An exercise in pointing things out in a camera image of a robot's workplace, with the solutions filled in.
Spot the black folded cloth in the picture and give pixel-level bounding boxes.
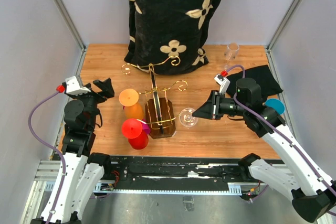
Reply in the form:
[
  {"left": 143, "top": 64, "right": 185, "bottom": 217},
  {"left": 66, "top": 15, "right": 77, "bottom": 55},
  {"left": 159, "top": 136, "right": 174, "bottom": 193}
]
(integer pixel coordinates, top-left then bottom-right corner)
[{"left": 226, "top": 65, "right": 283, "bottom": 102}]

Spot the clear wine glass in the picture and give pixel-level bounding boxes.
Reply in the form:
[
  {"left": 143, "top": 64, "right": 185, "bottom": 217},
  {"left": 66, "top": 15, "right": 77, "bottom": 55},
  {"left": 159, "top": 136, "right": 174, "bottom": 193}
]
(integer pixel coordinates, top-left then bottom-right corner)
[
  {"left": 178, "top": 108, "right": 198, "bottom": 127},
  {"left": 224, "top": 42, "right": 240, "bottom": 70}
]

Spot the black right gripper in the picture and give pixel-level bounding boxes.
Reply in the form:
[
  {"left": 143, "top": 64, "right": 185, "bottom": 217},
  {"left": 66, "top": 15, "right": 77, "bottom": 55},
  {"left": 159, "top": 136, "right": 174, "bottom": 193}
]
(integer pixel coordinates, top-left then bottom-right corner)
[{"left": 192, "top": 90, "right": 248, "bottom": 120}]

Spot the aluminium frame post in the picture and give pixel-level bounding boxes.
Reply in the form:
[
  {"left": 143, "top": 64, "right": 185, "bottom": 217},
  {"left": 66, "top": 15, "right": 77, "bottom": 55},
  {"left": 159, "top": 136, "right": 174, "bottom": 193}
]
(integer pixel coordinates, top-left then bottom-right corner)
[
  {"left": 266, "top": 0, "right": 302, "bottom": 51},
  {"left": 38, "top": 0, "right": 87, "bottom": 50}
]

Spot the orange wine glass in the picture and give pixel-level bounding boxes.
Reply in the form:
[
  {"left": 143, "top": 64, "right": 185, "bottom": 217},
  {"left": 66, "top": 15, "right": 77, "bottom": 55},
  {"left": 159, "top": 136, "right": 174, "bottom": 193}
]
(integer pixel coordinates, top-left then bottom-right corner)
[{"left": 119, "top": 89, "right": 144, "bottom": 120}]

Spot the red wine glass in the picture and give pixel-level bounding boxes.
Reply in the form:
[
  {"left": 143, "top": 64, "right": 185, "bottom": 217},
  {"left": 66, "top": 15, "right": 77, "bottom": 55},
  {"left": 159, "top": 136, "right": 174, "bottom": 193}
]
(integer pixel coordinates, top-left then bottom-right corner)
[{"left": 121, "top": 119, "right": 149, "bottom": 150}]

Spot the clear wine glass front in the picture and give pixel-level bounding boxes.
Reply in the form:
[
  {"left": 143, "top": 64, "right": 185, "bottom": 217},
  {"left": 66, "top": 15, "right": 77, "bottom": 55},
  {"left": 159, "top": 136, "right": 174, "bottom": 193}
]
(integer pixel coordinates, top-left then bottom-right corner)
[{"left": 178, "top": 108, "right": 198, "bottom": 127}]

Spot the gold wire wine glass rack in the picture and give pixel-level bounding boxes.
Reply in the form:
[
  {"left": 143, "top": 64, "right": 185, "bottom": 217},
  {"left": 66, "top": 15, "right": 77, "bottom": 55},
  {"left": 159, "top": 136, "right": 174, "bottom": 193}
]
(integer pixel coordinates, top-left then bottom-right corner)
[{"left": 121, "top": 56, "right": 181, "bottom": 139}]

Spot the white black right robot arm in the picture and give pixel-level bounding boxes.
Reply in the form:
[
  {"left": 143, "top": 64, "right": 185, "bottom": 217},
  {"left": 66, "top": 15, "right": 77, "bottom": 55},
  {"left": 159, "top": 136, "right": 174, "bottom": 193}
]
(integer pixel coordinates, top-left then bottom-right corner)
[{"left": 192, "top": 78, "right": 335, "bottom": 223}]

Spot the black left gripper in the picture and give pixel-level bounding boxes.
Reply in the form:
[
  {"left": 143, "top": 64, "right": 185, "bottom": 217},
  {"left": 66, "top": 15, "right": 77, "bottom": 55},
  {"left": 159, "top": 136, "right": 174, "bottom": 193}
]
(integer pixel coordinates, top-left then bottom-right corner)
[{"left": 66, "top": 78, "right": 114, "bottom": 130}]

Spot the right aluminium frame post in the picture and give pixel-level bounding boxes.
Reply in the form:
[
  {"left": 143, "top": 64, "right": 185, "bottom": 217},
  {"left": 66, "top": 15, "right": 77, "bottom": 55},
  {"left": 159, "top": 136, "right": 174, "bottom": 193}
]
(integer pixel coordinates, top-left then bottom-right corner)
[{"left": 266, "top": 0, "right": 302, "bottom": 51}]

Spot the left aluminium frame post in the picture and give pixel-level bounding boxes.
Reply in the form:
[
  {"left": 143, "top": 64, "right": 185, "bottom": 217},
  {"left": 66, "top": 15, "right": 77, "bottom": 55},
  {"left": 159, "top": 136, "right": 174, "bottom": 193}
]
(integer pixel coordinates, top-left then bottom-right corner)
[{"left": 38, "top": 0, "right": 87, "bottom": 50}]

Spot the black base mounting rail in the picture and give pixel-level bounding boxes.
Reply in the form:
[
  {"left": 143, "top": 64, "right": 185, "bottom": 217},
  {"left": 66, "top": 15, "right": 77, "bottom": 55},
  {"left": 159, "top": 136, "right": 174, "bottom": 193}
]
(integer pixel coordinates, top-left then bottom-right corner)
[{"left": 88, "top": 153, "right": 259, "bottom": 193}]

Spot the black floral patterned pillow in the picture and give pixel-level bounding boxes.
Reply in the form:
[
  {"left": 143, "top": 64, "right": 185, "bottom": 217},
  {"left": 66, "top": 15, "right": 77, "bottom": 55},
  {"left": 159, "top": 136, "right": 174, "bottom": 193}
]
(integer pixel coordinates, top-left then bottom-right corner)
[{"left": 124, "top": 0, "right": 221, "bottom": 75}]

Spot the magenta wine glass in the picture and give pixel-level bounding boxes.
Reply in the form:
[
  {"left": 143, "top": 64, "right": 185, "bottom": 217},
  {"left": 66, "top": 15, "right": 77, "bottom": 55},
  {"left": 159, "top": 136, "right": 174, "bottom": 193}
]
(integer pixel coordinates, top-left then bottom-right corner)
[{"left": 123, "top": 103, "right": 151, "bottom": 134}]

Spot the blue wine glass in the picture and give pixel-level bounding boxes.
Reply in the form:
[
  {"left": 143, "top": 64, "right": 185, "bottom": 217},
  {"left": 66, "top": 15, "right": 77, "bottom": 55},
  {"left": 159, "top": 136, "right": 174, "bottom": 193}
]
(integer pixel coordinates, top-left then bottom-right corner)
[{"left": 265, "top": 98, "right": 285, "bottom": 115}]

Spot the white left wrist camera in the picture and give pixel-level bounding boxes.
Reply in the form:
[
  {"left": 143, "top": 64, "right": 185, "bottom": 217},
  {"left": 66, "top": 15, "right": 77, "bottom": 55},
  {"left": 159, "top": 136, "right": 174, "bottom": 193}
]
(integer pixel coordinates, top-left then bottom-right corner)
[{"left": 56, "top": 76, "right": 91, "bottom": 95}]

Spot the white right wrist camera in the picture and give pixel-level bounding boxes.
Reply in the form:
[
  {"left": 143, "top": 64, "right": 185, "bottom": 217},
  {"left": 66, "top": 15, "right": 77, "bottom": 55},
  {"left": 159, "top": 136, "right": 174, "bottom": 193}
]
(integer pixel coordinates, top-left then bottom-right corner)
[{"left": 214, "top": 70, "right": 230, "bottom": 94}]

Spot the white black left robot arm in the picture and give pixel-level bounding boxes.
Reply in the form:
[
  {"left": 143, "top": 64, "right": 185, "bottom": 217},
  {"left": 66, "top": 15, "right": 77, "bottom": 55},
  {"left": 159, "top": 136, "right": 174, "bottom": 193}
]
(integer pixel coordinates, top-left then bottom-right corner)
[{"left": 28, "top": 76, "right": 114, "bottom": 223}]

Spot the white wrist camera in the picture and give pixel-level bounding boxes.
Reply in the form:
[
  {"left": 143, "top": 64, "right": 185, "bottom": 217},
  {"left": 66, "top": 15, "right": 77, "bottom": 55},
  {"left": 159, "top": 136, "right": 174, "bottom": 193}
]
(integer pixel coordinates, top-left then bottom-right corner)
[
  {"left": 56, "top": 76, "right": 91, "bottom": 95},
  {"left": 214, "top": 70, "right": 230, "bottom": 94}
]

